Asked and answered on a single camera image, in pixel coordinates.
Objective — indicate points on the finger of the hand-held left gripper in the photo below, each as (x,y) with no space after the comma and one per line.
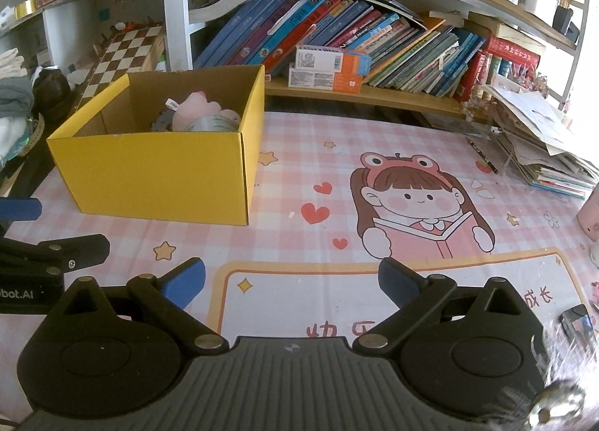
(21,210)
(79,248)

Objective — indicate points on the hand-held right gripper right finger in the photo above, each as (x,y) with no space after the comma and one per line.
(400,282)

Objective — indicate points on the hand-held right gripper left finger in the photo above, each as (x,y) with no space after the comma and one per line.
(185,283)

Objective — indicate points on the yellow cardboard box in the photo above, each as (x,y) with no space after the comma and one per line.
(154,178)

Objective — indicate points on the pink plush pig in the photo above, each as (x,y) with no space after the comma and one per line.
(199,106)

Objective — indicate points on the grey cloth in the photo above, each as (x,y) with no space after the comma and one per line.
(14,99)

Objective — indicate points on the dark bag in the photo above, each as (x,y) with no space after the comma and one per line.
(51,92)

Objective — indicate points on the black marker pen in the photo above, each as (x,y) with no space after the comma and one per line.
(482,155)

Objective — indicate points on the pink printed table mat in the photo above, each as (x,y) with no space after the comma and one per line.
(299,169)

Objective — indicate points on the wooden chessboard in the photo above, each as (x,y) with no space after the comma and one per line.
(121,57)

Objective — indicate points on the clear bead ornament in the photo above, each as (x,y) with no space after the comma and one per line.
(477,107)

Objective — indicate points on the pink printed cup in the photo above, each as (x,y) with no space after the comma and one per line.
(590,216)

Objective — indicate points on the stack of papers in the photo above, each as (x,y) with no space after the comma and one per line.
(538,131)

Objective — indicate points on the orange white carton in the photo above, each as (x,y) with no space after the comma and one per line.
(318,81)
(323,58)

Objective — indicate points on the white bookshelf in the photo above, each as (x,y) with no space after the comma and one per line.
(175,15)

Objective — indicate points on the row of books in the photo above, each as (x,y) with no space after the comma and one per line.
(290,24)

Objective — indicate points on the small black box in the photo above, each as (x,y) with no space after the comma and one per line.
(562,22)

